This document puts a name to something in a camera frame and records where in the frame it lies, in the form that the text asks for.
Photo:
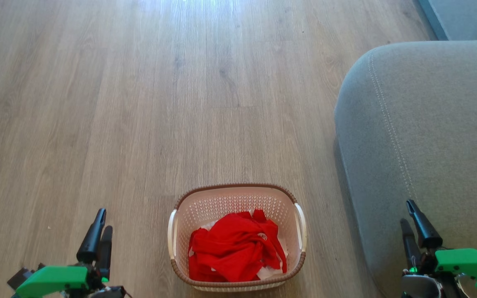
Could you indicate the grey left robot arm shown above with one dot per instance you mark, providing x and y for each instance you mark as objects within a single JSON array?
[{"x": 106, "y": 292}]

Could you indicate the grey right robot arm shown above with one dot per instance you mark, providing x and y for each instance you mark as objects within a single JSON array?
[{"x": 420, "y": 287}]

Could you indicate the white cloth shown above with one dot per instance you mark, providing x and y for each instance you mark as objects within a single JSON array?
[{"x": 269, "y": 273}]

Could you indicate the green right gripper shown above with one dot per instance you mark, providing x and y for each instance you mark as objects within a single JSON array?
[{"x": 466, "y": 263}]

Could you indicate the beige laundry basket brown rim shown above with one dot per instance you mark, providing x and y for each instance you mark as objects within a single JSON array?
[{"x": 230, "y": 203}]

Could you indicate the grey sofa seat section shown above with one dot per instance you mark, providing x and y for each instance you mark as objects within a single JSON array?
[
  {"x": 466, "y": 18},
  {"x": 429, "y": 136}
]

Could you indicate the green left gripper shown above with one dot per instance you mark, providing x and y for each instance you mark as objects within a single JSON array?
[{"x": 52, "y": 279}]

